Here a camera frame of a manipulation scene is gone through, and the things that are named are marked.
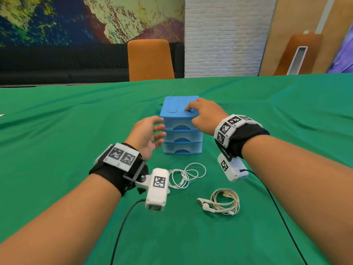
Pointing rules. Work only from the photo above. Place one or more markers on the person's left hand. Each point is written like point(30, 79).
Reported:
point(140, 137)

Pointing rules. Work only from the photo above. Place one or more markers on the person's right hand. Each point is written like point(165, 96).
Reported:
point(211, 117)

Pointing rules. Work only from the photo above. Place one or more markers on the blue plastic mini drawer unit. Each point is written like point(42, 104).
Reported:
point(173, 106)

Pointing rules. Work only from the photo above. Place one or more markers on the person's right forearm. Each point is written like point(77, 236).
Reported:
point(309, 184)

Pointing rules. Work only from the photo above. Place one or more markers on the person's left forearm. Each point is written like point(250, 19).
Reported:
point(55, 223)

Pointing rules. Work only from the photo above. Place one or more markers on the white right marker tag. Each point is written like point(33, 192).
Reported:
point(226, 129)

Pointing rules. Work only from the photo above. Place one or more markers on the white marker tag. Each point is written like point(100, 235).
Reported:
point(226, 129)
point(121, 157)

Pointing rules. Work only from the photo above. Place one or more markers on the white left marker tag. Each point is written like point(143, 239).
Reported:
point(121, 157)

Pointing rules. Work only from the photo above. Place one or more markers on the wide orange wooden panel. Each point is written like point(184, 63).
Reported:
point(150, 60)

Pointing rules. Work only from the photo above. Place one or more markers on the black sofa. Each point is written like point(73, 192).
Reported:
point(55, 66)

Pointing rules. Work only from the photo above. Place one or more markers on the green tablecloth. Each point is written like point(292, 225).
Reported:
point(193, 240)

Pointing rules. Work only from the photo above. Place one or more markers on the tan wooden board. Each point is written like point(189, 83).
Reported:
point(289, 16)
point(335, 30)

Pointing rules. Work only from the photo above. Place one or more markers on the purple cloth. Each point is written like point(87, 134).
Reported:
point(344, 57)

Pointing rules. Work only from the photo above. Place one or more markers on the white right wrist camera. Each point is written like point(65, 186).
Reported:
point(234, 169)

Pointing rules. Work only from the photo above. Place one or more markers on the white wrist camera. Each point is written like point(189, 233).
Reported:
point(234, 169)
point(157, 195)

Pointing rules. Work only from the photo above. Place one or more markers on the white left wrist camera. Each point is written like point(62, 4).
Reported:
point(157, 195)

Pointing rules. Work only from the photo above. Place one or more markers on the white metal frame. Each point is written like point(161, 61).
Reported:
point(297, 60)

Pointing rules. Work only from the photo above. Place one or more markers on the colourful abstract wall painting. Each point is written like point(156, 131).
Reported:
point(69, 19)

